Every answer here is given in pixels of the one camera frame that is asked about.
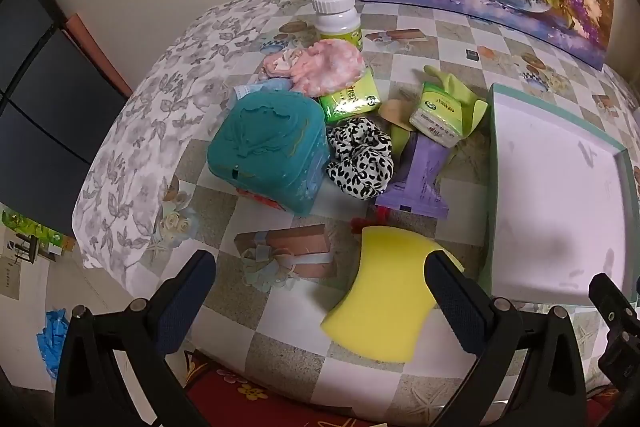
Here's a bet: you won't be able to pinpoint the yellow sponge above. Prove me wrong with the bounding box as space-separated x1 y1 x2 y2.
321 226 466 364

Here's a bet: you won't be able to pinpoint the blue gloves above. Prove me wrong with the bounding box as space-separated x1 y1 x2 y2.
34 307 71 380

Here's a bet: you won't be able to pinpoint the green white tissue pack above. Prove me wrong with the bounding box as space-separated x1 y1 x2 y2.
409 82 463 142

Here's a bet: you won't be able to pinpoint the pink fluffy cloth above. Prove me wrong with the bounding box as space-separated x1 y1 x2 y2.
290 39 368 98

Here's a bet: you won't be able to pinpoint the yellow-green rubber glove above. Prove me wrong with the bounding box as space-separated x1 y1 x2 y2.
390 66 488 158

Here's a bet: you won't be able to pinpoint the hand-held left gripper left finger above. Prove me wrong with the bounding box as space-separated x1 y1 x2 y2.
54 249 217 427

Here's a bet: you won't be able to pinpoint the pink white patterned cloth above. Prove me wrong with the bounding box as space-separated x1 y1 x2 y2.
263 49 301 80

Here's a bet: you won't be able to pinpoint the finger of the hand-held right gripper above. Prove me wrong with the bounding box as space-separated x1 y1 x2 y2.
589 273 640 388

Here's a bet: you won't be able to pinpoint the purple wipes packet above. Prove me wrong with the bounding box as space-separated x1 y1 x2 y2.
375 132 451 218

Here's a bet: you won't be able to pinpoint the dark cabinet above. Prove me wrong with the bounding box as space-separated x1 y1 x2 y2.
0 0 133 238

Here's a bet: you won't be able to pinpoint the light blue cloth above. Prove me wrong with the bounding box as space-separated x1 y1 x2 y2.
231 79 293 100

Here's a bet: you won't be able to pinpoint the teal plastic container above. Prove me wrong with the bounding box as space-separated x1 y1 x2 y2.
207 91 331 215

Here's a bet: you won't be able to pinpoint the white pill bottle green label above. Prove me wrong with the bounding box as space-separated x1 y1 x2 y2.
312 0 363 48

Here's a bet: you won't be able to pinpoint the white tray green rim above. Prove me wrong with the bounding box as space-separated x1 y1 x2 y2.
479 83 640 308

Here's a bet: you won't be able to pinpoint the leopard print scrunchie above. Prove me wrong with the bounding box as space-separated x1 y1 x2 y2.
326 117 396 202

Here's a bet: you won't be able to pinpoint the beige makeup puff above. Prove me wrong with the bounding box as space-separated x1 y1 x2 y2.
378 99 416 128

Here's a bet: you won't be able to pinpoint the red floral cushion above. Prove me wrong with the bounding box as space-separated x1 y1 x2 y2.
182 347 391 427

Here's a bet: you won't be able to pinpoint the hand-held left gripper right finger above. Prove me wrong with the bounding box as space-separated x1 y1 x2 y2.
424 251 587 427

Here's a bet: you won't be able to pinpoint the checkered printed tablecloth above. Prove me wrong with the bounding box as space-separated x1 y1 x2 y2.
160 0 640 413

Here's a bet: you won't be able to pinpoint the grey floral tablecloth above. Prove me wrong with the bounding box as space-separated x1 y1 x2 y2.
72 0 296 288

